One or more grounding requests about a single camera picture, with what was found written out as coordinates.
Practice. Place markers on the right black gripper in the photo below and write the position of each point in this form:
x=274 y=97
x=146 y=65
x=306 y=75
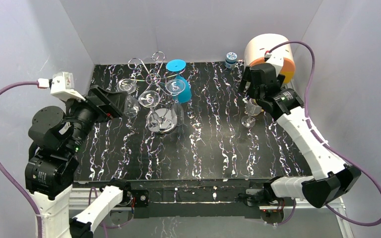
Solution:
x=254 y=87

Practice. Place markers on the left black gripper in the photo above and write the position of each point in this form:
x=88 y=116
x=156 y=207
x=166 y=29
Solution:
x=101 y=104

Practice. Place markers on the clear wine glass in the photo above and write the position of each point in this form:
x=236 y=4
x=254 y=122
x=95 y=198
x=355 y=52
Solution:
x=129 y=86
x=252 y=110
x=150 y=99

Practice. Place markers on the clear wine glass front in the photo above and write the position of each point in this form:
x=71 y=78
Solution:
x=150 y=99

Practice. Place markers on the clear champagne flute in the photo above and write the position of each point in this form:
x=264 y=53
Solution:
x=176 y=87

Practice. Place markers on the blue plastic wine glass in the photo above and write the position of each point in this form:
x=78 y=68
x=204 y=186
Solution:
x=176 y=66

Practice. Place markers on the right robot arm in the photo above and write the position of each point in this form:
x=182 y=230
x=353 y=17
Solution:
x=331 y=176

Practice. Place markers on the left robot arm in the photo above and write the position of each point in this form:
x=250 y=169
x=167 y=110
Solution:
x=57 y=137

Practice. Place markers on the chrome wine glass rack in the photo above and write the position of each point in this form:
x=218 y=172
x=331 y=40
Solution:
x=160 y=96

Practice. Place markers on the white orange cylindrical appliance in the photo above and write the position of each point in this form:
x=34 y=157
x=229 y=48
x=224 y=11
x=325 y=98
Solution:
x=257 y=47

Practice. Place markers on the small blue lidded jar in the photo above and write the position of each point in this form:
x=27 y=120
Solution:
x=231 y=60

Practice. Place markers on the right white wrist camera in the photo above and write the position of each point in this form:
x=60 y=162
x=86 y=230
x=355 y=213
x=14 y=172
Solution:
x=276 y=59

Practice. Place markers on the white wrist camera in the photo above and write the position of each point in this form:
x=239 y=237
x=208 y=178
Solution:
x=276 y=59
x=61 y=86

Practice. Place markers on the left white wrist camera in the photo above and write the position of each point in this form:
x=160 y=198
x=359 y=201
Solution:
x=61 y=86

